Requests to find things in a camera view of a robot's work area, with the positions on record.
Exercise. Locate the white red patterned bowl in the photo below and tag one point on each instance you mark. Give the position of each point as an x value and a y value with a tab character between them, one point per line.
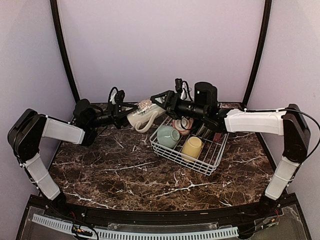
183	126

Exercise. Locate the black frame post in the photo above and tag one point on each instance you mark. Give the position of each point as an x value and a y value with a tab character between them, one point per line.
258	52
63	50

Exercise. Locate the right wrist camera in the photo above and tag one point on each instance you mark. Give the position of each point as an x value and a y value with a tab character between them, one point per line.
182	88

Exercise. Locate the light teal ceramic bowl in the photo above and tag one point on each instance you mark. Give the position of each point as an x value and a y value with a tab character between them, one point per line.
167	136

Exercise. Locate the black left frame post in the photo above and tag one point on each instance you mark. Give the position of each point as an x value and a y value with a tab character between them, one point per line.
63	50

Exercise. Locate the black striped rim plate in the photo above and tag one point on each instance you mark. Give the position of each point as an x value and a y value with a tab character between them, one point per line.
203	131

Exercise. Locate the cream patterned ceramic mug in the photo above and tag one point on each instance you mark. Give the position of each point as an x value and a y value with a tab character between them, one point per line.
144	116

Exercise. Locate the black front table rail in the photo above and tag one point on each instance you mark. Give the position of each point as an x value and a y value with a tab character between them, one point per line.
242	214

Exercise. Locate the yellow ceramic cup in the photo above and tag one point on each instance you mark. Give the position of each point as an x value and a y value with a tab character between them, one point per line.
192	149

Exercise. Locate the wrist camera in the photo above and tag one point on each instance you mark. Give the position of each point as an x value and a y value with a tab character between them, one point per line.
182	88
116	97

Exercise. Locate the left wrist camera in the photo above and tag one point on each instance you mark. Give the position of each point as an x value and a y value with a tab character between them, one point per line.
116	97

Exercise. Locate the white wire dish rack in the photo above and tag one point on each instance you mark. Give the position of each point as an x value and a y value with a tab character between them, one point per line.
209	158

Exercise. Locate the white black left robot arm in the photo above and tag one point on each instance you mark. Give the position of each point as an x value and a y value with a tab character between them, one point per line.
31	128

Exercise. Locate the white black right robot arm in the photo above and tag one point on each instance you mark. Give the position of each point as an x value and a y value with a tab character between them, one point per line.
287	122

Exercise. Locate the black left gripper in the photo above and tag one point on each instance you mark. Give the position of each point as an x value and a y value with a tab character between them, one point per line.
118	116

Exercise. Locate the white slotted cable duct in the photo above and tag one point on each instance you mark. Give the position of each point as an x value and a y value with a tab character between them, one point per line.
117	231

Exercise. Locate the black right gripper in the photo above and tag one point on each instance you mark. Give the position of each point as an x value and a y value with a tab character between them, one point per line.
173	112

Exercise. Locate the pink polka dot plate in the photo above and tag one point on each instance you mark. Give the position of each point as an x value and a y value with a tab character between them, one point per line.
217	137

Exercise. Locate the black right frame post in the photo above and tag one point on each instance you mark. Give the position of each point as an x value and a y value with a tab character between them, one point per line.
258	52

